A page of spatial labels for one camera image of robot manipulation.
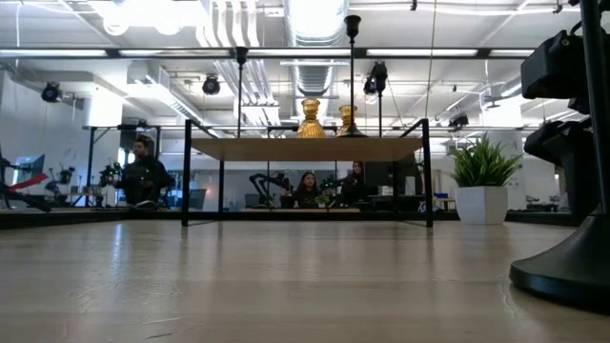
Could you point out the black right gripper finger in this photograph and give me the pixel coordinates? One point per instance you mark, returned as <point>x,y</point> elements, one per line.
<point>572,157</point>

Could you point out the person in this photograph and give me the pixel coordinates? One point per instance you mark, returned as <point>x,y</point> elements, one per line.
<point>306,190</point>
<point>143,181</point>
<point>355,186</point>

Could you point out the amber glass candlestick holder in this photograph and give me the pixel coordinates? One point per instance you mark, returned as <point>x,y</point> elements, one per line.
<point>344,116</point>
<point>311,128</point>

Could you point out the black background monitor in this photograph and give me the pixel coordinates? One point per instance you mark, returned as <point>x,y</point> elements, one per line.
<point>381,174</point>

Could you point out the black ceiling spotlight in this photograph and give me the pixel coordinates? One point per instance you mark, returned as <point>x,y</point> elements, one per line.
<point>457,120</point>
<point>369,86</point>
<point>211,85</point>
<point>51,92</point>

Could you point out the overhead frame beam with lights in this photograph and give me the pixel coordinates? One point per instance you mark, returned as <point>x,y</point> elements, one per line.
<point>113,52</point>

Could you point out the silver ventilation duct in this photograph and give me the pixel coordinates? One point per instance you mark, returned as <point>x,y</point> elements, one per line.
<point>317,28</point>

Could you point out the black aluminium table frame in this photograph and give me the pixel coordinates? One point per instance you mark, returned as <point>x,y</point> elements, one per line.
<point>286,215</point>

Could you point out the green plant white pot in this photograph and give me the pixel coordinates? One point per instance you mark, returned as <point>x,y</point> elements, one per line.
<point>481,205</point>

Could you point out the wooden shelf black metal frame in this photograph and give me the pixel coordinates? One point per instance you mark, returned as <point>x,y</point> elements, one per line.
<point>305,148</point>

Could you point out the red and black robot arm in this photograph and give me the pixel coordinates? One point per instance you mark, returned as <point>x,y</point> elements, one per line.
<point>28,182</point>

